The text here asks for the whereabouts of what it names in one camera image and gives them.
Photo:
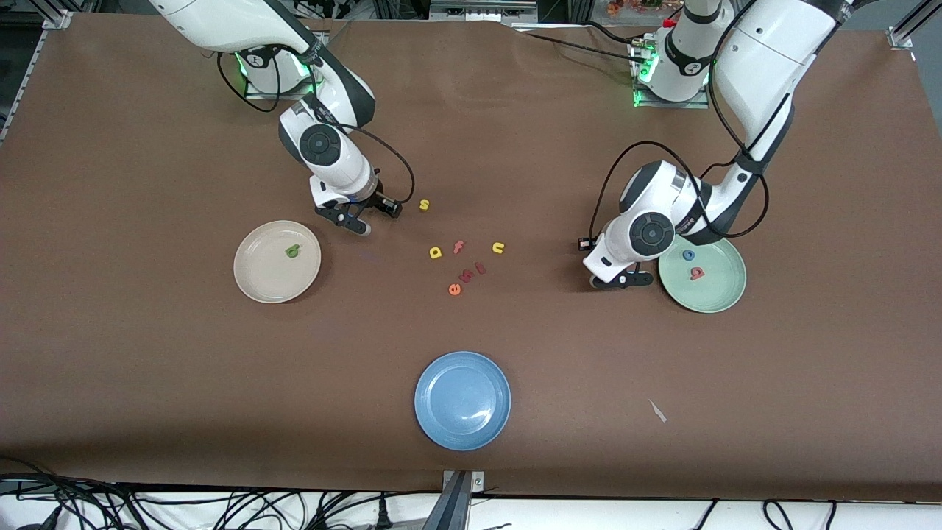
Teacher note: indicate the beige brown round plate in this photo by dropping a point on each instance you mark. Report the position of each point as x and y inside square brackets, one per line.
[265, 276]

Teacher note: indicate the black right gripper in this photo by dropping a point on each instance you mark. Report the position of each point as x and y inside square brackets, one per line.
[380, 203]

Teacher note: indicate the blue round plate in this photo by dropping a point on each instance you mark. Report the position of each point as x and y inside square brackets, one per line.
[462, 401]

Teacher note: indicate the metal table corner bracket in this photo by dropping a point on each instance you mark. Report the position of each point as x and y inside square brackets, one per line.
[59, 20]
[901, 40]

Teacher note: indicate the pale green round plate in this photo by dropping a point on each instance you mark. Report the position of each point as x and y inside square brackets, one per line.
[714, 294]

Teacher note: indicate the aluminium camera post bracket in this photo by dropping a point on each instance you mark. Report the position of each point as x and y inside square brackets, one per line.
[456, 500]

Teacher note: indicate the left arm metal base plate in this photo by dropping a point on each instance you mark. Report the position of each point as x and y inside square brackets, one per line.
[692, 105]

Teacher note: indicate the black power plug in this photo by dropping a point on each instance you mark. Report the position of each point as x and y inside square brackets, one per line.
[383, 515]

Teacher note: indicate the salmon foam letter b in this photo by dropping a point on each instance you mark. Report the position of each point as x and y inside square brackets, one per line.
[697, 277]

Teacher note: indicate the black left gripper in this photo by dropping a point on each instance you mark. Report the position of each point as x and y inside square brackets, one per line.
[584, 248]

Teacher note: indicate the small white paper scrap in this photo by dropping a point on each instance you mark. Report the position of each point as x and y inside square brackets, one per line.
[657, 411]

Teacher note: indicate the small red connector cap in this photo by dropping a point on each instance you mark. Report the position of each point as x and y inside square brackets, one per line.
[668, 22]

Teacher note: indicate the brown table cover sheet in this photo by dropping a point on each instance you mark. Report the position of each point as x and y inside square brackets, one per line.
[147, 368]

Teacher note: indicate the green foam letter b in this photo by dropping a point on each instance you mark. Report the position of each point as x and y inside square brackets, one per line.
[293, 252]

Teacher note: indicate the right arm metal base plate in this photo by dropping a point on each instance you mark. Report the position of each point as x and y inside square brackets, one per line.
[265, 96]

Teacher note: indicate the aluminium frame rail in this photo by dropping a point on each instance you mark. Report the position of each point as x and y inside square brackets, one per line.
[920, 13]
[22, 81]

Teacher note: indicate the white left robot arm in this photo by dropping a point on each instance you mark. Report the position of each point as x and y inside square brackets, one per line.
[758, 59]

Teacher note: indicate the orange artificial flowers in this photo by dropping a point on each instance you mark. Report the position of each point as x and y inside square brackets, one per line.
[633, 6]

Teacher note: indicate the grey power strip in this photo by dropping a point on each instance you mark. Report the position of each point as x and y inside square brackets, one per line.
[482, 10]

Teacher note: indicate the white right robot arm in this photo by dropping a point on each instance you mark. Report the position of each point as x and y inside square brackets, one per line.
[346, 165]

